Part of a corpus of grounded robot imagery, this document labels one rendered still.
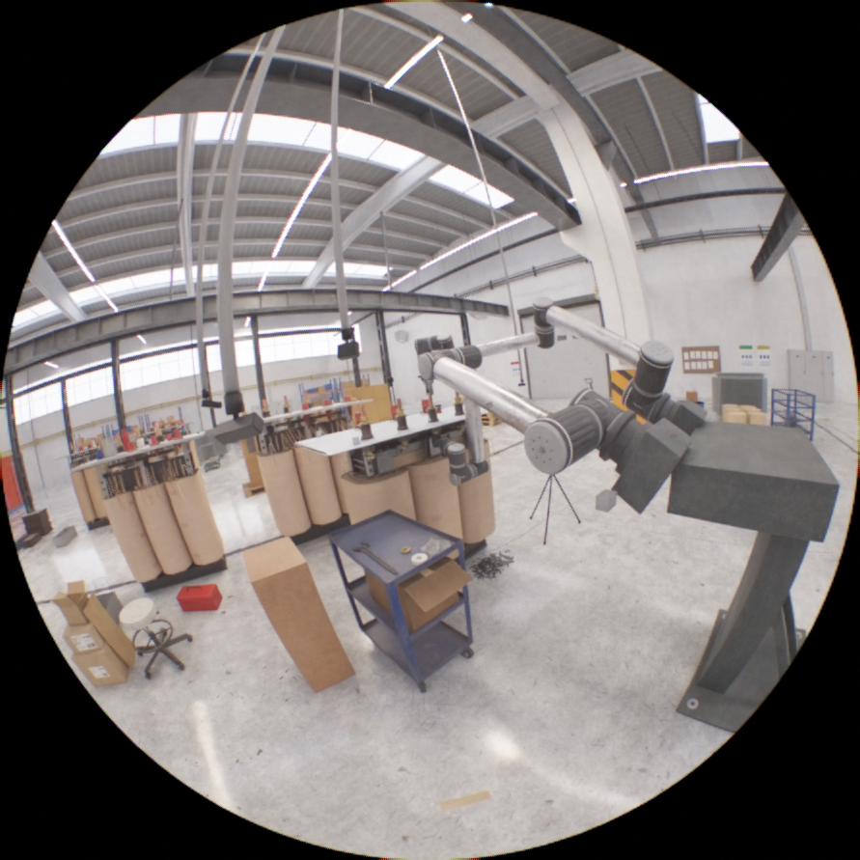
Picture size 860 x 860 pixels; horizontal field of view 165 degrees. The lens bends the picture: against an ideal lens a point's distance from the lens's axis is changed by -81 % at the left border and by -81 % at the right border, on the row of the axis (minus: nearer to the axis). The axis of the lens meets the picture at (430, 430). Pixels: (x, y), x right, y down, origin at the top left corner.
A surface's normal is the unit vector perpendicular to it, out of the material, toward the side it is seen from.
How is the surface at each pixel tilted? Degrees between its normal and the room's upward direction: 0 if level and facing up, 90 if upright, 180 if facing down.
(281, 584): 90
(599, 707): 0
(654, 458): 90
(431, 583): 26
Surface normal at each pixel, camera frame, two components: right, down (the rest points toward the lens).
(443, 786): -0.14, -0.98
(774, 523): -0.84, 0.20
